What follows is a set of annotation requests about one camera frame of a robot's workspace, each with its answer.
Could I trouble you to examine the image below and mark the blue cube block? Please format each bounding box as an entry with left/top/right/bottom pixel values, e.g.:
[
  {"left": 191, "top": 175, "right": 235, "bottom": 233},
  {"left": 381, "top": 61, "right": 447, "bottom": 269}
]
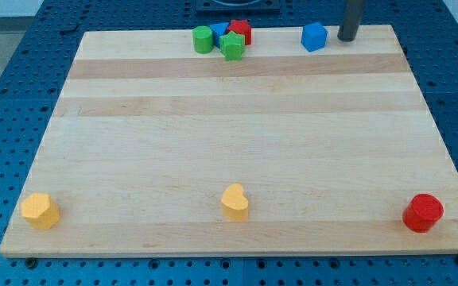
[{"left": 301, "top": 22, "right": 328, "bottom": 52}]

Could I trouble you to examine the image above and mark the yellow heart block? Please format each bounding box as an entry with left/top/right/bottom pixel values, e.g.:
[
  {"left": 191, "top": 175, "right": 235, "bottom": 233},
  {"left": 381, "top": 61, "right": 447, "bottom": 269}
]
[{"left": 221, "top": 184, "right": 249, "bottom": 222}]

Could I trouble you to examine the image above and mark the wooden board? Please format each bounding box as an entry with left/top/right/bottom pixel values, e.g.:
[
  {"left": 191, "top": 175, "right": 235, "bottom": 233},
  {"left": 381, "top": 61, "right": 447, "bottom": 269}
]
[{"left": 0, "top": 25, "right": 458, "bottom": 258}]

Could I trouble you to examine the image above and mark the green star block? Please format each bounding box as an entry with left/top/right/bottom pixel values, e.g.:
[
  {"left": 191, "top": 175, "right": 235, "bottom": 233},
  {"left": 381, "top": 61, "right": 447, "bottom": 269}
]
[{"left": 219, "top": 31, "right": 245, "bottom": 61}]

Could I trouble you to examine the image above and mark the green cylinder block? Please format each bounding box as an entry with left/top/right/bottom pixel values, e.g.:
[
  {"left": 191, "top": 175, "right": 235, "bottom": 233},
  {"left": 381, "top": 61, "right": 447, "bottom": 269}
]
[{"left": 192, "top": 25, "right": 214, "bottom": 54}]

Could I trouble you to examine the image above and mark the blue triangle block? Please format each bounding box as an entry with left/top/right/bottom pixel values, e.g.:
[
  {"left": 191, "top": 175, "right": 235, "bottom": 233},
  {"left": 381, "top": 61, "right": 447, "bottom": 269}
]
[{"left": 208, "top": 22, "right": 229, "bottom": 48}]

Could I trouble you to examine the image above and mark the red star block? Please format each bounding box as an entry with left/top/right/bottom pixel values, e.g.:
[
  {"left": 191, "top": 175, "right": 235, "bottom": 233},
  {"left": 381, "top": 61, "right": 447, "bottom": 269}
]
[{"left": 227, "top": 19, "right": 252, "bottom": 45}]

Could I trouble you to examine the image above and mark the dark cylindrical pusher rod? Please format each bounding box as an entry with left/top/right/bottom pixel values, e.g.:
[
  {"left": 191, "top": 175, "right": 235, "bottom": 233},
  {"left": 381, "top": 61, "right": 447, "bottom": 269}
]
[{"left": 337, "top": 0, "right": 367, "bottom": 42}]

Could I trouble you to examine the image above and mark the yellow hexagon block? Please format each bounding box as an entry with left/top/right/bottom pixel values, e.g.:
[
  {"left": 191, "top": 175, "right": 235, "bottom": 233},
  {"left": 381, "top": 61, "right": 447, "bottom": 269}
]
[{"left": 20, "top": 192, "right": 61, "bottom": 230}]

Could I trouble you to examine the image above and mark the red cylinder block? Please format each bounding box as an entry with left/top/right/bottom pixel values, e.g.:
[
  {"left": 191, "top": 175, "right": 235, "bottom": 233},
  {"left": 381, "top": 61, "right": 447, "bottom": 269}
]
[{"left": 402, "top": 194, "right": 444, "bottom": 233}]

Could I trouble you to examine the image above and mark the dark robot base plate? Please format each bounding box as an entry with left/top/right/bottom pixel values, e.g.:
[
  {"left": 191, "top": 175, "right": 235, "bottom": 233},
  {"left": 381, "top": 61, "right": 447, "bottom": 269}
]
[{"left": 194, "top": 0, "right": 281, "bottom": 13}]

